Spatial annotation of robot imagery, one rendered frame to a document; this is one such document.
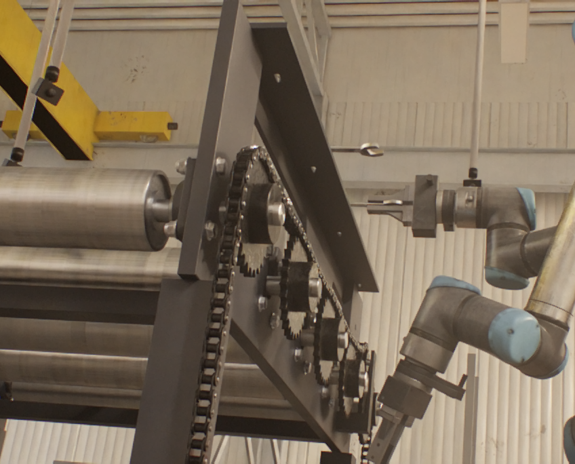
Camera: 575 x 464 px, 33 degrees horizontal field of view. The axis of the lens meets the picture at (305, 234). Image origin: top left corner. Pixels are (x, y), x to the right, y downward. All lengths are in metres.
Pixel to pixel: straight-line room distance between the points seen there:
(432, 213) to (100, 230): 0.95
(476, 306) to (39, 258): 0.75
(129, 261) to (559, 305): 0.77
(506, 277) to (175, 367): 0.96
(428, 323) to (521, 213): 0.43
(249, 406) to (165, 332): 1.21
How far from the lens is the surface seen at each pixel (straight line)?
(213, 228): 1.27
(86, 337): 1.96
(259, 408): 2.43
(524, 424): 12.02
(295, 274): 1.55
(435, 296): 1.76
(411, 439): 12.03
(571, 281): 1.83
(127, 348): 1.93
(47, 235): 1.38
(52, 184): 1.38
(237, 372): 2.14
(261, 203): 1.28
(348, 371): 2.11
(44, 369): 2.31
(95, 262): 1.64
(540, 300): 1.82
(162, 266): 1.60
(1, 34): 11.71
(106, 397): 2.56
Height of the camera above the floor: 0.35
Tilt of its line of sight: 22 degrees up
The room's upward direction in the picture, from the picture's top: 7 degrees clockwise
